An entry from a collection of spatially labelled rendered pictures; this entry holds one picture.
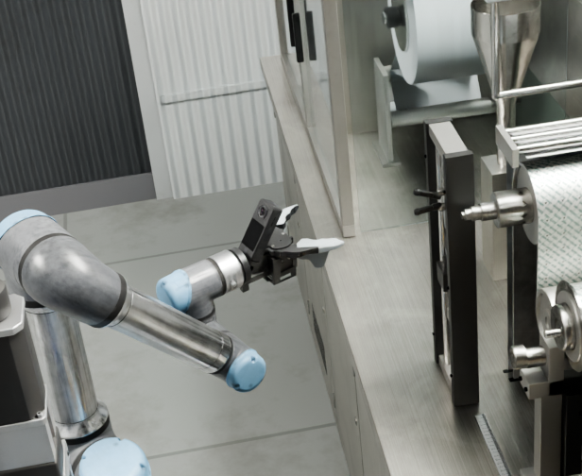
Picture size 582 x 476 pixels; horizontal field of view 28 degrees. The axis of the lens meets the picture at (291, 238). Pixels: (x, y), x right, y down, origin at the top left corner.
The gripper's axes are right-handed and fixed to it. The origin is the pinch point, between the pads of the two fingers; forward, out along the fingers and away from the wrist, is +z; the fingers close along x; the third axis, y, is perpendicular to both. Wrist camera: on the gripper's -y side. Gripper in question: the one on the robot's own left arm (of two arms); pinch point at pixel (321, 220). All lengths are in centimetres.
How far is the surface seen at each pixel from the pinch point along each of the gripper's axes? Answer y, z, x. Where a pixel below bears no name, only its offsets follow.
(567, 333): -11, 4, 59
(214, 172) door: 144, 102, -214
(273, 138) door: 132, 126, -204
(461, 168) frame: -21.6, 10.5, 26.1
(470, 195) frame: -16.2, 11.8, 27.5
